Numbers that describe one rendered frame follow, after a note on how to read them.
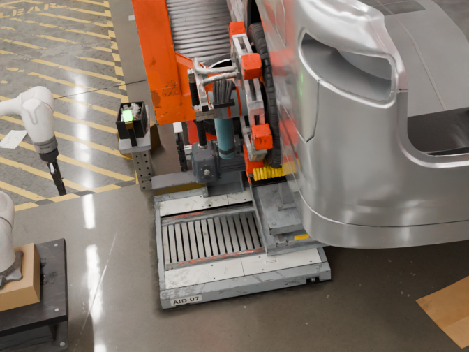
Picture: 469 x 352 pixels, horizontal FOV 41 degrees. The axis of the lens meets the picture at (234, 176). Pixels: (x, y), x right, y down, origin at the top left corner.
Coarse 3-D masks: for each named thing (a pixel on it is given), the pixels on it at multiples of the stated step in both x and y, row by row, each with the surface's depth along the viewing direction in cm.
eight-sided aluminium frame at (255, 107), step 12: (240, 36) 272; (240, 48) 263; (240, 60) 257; (252, 108) 254; (264, 108) 255; (240, 120) 307; (252, 120) 257; (264, 120) 258; (252, 144) 265; (252, 156) 275; (264, 156) 280
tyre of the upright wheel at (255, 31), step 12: (252, 24) 272; (252, 36) 271; (264, 36) 258; (264, 48) 254; (264, 60) 252; (264, 72) 252; (276, 108) 251; (276, 120) 253; (276, 132) 255; (276, 144) 260; (276, 156) 266
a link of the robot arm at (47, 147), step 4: (48, 140) 240; (52, 140) 242; (56, 140) 244; (36, 144) 240; (40, 144) 240; (44, 144) 240; (48, 144) 241; (52, 144) 242; (56, 144) 244; (36, 148) 242; (40, 148) 241; (44, 148) 241; (48, 148) 242; (52, 148) 243; (40, 152) 242; (44, 152) 242; (48, 152) 243
